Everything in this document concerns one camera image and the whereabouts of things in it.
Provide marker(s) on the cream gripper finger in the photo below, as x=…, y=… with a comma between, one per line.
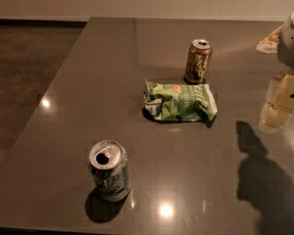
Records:
x=269, y=44
x=279, y=105

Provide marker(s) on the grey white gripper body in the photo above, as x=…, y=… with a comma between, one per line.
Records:
x=292, y=43

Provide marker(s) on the green jalapeno chip bag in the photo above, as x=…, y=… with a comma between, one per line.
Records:
x=179, y=102

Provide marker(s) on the brown gold soda can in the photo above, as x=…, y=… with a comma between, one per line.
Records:
x=198, y=61

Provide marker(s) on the green white soda can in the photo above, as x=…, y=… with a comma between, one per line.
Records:
x=108, y=164

